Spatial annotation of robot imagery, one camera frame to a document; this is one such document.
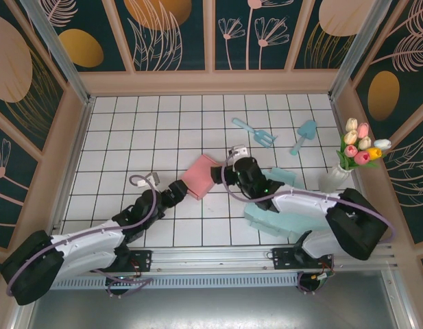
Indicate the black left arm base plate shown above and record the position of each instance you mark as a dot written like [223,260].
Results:
[142,258]

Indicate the light blue paper box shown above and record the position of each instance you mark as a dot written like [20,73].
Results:
[266,222]

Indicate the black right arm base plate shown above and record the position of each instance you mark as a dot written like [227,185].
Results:
[283,258]

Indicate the aluminium mounting rail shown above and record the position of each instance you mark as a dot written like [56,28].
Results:
[211,257]

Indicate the pink paper box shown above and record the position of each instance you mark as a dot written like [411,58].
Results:
[197,174]

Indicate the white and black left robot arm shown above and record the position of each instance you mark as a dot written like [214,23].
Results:
[87,246]

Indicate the light blue toy rake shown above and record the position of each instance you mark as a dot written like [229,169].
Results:
[262,137]

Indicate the white ribbed vase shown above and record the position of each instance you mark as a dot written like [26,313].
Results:
[334,178]

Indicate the grey metal sheet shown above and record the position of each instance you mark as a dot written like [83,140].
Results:
[211,308]

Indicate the artificial tulip bouquet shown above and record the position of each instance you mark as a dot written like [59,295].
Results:
[363,130]

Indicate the light blue toy shovel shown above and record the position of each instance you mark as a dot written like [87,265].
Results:
[307,130]

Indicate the aluminium frame post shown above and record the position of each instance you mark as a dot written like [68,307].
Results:
[60,55]
[358,48]

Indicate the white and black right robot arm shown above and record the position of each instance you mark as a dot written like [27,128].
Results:
[300,209]

